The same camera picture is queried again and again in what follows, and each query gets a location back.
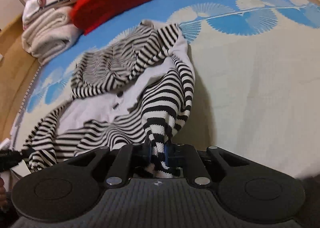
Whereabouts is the folded beige blanket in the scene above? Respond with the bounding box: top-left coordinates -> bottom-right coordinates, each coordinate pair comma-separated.
21,6 -> 82,66

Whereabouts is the person's left hand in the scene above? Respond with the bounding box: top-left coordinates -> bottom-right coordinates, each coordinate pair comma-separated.
0,178 -> 8,211

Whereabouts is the black white striped garment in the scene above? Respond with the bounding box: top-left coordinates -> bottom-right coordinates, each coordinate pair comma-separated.
23,20 -> 195,178

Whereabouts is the blue and cream bedsheet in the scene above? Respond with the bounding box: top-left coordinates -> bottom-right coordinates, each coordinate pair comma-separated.
16,0 -> 319,178

